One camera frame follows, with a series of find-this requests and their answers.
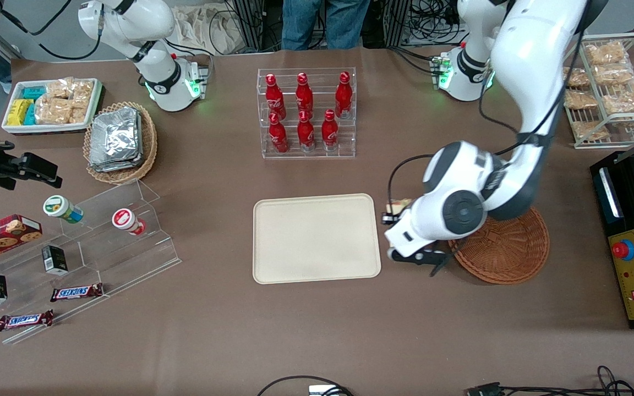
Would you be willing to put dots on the yellow snack pack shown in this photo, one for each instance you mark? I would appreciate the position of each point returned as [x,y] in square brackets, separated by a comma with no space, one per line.
[17,112]

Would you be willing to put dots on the black equipment rack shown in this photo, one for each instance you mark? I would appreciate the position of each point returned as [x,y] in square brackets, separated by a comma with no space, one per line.
[397,22]
[248,22]

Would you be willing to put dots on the red lid yogurt cup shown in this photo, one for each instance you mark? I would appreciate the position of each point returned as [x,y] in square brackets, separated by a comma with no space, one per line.
[125,220]

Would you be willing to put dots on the white rectangular snack tray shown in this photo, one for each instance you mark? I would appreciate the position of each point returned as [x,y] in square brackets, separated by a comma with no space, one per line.
[47,129]

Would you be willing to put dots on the clear bag rice crackers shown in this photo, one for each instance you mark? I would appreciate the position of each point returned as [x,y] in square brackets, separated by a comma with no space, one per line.
[78,113]
[52,111]
[59,88]
[83,91]

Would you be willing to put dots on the brown wicker basket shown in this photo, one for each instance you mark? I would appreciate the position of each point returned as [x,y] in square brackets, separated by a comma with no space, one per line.
[509,253]

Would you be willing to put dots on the white plug connector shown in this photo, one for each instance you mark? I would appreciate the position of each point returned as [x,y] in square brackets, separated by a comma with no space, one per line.
[320,390]

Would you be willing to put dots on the Snickers chocolate bar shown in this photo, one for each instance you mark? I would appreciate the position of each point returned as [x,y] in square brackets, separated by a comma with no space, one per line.
[76,292]
[24,320]

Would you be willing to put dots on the clear acrylic bottle rack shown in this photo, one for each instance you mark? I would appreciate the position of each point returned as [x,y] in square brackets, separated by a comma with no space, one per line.
[320,82]

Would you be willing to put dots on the silver foil pack stack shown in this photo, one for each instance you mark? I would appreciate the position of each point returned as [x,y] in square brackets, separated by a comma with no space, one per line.
[116,140]

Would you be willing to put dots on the bagged fried snack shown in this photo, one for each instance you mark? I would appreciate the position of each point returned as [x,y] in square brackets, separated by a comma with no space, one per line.
[606,53]
[614,74]
[577,77]
[625,99]
[580,99]
[589,130]

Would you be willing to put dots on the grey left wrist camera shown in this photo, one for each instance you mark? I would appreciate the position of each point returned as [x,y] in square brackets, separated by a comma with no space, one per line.
[393,254]

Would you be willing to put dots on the black machine housing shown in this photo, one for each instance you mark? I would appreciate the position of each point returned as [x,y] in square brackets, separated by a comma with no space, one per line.
[606,214]

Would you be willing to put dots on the red cola bottle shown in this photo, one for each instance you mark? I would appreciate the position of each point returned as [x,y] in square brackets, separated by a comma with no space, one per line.
[306,133]
[274,99]
[278,136]
[329,132]
[304,96]
[343,96]

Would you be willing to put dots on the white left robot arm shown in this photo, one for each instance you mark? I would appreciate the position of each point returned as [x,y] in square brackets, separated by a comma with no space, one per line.
[531,55]

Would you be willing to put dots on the green lid yogurt cup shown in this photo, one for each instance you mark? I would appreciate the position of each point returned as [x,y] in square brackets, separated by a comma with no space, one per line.
[58,207]

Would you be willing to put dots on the beige cloth bag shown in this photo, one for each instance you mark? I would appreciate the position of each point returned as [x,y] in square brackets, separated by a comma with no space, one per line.
[196,27]

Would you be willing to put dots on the triangular sandwich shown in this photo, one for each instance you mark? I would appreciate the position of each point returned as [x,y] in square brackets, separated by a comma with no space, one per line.
[400,206]

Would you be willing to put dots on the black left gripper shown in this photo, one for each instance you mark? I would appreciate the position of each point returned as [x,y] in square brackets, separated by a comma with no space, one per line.
[390,218]

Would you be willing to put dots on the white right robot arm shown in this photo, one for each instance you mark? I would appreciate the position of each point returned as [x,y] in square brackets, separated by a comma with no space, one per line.
[124,22]

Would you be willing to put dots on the teal snack pack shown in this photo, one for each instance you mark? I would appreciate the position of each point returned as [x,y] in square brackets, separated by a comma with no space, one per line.
[29,114]
[33,93]

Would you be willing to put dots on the light tan wicker basket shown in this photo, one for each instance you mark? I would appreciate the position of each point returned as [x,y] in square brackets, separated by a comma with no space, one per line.
[149,146]

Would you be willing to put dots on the person legs blue jeans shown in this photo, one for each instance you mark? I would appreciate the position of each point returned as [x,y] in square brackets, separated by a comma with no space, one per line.
[300,25]

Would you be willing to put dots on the clear acrylic stepped display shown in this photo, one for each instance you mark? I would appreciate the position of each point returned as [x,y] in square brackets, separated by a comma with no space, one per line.
[130,258]

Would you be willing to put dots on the beige plastic tray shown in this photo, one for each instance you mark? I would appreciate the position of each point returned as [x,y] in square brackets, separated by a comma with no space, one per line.
[317,239]

